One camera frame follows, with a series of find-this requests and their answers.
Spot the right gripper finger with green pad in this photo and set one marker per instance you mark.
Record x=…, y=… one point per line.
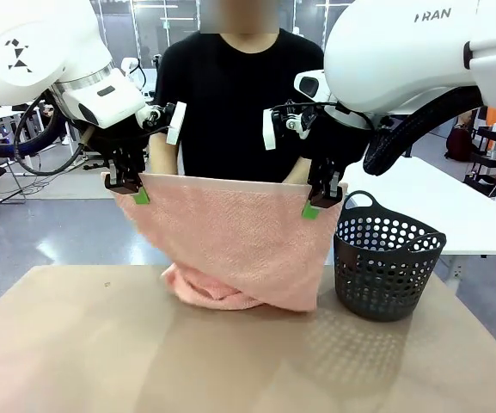
x=310, y=212
x=337, y=193

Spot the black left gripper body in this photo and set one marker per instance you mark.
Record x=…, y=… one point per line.
x=110, y=144

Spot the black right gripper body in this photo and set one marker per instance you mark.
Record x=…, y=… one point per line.
x=338, y=142

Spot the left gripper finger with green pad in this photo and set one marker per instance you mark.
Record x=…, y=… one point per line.
x=111, y=183
x=141, y=198

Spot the pink terry towel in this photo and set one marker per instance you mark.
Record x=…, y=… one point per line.
x=230, y=232

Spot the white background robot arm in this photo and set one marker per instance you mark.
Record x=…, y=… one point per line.
x=128, y=64

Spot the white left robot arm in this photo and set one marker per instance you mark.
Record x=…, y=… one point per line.
x=37, y=43

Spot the person's right forearm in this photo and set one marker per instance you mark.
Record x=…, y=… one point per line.
x=163, y=155

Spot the person's left forearm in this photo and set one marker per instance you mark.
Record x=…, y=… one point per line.
x=299, y=170

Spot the large white table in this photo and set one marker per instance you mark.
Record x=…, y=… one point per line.
x=424, y=202

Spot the dark grey perforated plastic basket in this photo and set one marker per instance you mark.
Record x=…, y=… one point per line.
x=381, y=279

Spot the person's torso black t-shirt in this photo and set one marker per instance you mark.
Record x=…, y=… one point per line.
x=239, y=107

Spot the seated person dark red top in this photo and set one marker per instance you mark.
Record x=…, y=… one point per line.
x=458, y=144

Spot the black shelf cart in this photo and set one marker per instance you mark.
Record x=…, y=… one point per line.
x=488, y=159

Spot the orange box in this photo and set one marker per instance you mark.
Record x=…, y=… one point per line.
x=494, y=116

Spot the person's blurred head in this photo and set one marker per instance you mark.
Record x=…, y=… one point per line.
x=239, y=17

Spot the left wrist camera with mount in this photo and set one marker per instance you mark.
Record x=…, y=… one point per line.
x=176, y=122

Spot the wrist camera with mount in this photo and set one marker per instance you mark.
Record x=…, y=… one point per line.
x=269, y=129
x=176, y=122

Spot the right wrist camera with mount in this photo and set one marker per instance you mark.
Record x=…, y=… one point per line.
x=269, y=129

